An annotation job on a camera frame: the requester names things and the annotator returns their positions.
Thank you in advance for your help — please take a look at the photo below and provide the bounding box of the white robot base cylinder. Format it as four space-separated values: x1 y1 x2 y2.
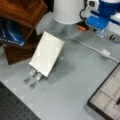
53 0 84 24

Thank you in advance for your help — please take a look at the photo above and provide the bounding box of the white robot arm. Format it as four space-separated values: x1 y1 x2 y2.
80 0 120 35

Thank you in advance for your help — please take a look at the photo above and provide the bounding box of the small orange object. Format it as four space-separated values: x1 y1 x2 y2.
78 26 86 31

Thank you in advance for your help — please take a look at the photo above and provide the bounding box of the blue book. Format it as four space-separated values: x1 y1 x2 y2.
0 17 25 46

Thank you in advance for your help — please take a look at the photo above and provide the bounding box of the wooden shelf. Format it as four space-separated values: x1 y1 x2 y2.
0 0 47 65

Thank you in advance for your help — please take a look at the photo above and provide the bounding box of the black compartment tray box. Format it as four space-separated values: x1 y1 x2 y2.
87 63 120 120

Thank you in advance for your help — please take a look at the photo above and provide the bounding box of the black perforated mat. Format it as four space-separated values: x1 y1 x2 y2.
0 82 41 120

